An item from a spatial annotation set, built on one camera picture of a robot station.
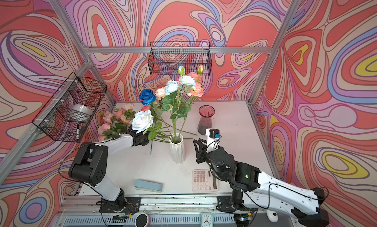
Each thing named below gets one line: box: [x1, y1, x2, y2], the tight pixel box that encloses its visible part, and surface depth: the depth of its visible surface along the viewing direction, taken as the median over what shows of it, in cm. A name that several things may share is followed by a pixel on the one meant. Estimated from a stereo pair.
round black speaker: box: [134, 213, 149, 227], surface depth 67 cm
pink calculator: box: [191, 169, 219, 193], surface depth 80 cm
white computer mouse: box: [266, 210, 279, 223], surface depth 70 cm
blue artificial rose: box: [138, 88, 157, 106], surface depth 61 cm
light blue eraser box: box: [133, 179, 163, 193], surface depth 78 cm
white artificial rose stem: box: [132, 110, 154, 155], surface depth 54 cm
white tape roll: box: [68, 104, 94, 122], surface depth 74 cm
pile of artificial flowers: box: [97, 103, 198, 142], surface depth 97 cm
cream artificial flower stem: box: [155, 87, 173, 139], surface depth 63 cm
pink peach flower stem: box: [179, 64, 205, 140], surface depth 61 cm
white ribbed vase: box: [168, 132, 186, 164], surface depth 75 cm
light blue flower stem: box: [161, 65, 197, 136], surface depth 57 cm
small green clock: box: [200, 212, 214, 227], surface depth 69 cm
